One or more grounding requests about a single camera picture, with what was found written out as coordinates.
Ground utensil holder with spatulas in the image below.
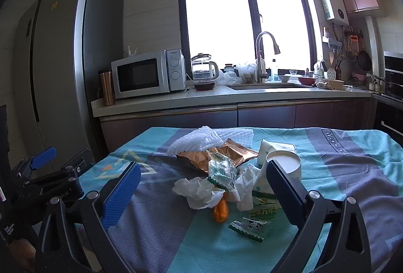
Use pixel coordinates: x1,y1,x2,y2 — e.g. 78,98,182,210
325,52,343,80

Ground copper foil snack bag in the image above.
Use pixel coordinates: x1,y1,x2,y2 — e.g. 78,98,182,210
176,138,259,175

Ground teal and grey printed tablecloth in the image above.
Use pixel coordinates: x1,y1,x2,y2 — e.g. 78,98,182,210
77,127,403,273

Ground white wall rack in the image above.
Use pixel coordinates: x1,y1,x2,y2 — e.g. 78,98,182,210
321,27,344,54

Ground white foam net sleeve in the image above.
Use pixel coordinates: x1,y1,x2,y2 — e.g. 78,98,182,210
167,126,254,157

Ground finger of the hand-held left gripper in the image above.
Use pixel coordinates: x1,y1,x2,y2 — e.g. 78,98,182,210
30,149,95,195
11,147,58,181

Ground white plastic wrap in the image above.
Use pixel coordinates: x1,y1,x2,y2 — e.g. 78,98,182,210
236,163,269,211

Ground person's left hand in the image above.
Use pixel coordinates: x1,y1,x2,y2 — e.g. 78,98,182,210
6,238,38,273

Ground steel kitchen faucet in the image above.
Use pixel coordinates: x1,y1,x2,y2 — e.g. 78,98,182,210
254,31,282,84

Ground orange peel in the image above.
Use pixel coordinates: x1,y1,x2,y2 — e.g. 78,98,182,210
213,192,230,223

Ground beige tray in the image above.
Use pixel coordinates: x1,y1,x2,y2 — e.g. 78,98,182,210
317,78,346,91

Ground white kitchen countertop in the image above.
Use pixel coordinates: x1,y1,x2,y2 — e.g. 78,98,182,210
91,84,373,118

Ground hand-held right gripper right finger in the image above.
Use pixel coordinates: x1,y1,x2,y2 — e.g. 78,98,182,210
266,160,372,273

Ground hanging frying pan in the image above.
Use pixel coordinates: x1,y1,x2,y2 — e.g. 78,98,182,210
357,49,372,71

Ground kitchen sink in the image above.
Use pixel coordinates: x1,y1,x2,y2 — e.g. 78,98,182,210
228,82,313,91

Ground grey refrigerator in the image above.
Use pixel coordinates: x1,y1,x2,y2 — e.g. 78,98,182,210
13,0,124,177

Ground green and yellow wrapper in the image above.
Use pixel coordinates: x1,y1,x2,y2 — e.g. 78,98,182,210
250,190,281,222

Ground brown base cabinets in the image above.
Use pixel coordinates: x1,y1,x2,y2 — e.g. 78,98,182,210
100,99,373,152

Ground white plastic bag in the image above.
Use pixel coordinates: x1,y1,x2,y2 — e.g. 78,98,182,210
236,62,258,84

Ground white paper cup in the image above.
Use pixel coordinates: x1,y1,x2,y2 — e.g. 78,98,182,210
266,150,301,183

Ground glass electric kettle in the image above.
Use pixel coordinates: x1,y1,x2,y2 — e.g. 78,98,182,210
191,53,220,83

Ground copper tumbler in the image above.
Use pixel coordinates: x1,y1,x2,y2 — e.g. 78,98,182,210
98,69,117,107

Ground red bowl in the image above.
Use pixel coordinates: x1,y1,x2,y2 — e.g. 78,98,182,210
297,75,319,87

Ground black built-in oven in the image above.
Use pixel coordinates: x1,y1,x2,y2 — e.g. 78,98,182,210
372,51,403,143

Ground dark framed window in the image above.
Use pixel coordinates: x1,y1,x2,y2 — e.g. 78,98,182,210
176,0,319,73

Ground white water heater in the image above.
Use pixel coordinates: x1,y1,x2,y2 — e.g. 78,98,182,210
316,0,350,26

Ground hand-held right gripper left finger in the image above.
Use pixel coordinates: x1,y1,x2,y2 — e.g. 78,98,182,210
35,162,142,273

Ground white microwave oven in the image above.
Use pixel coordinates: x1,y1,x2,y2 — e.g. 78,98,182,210
110,49,187,100

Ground clear plastic bag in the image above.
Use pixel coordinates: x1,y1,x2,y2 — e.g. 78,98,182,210
217,70,243,87

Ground white tissue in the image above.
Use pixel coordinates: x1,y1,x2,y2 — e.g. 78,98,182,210
172,177,226,210

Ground white tissue pack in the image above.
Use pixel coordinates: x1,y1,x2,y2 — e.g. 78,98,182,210
257,139,297,167

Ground clear green candy wrapper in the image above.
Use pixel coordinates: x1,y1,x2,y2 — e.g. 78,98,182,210
206,150,239,192

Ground green wrapper with cow print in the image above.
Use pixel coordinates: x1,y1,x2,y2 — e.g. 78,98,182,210
228,218,275,243

